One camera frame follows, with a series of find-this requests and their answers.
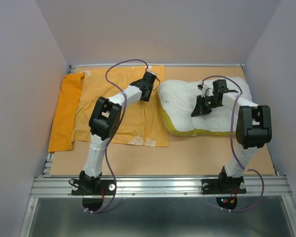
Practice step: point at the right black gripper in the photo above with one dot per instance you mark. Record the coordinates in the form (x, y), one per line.
(199, 109)

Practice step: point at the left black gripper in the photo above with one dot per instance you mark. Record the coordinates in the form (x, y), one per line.
(146, 99)

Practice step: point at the white pillow yellow edge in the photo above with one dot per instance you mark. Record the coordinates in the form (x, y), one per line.
(178, 100)

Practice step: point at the orange patterned pillowcase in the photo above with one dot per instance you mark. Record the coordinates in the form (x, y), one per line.
(141, 123)

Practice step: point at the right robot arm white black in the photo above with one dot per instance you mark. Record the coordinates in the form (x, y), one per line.
(250, 130)

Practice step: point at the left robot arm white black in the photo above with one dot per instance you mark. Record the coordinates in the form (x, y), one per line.
(98, 138)

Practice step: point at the metal sheet panel front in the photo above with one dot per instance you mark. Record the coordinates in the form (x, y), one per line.
(159, 217)

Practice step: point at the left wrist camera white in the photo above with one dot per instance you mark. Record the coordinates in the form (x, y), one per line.
(148, 69)

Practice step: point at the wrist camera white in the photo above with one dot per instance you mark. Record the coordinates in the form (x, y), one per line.
(148, 69)
(205, 90)

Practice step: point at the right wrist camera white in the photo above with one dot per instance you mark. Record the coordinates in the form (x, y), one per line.
(205, 90)

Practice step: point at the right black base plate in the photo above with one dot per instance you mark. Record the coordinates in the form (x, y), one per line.
(227, 190)

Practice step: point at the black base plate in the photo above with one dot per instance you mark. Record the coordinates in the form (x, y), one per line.
(227, 190)
(97, 198)

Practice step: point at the aluminium frame rail front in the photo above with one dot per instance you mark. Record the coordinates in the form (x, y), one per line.
(151, 187)

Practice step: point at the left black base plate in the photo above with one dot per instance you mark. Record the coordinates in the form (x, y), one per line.
(97, 198)

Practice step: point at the aluminium rail left side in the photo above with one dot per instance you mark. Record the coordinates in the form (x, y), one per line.
(47, 165)

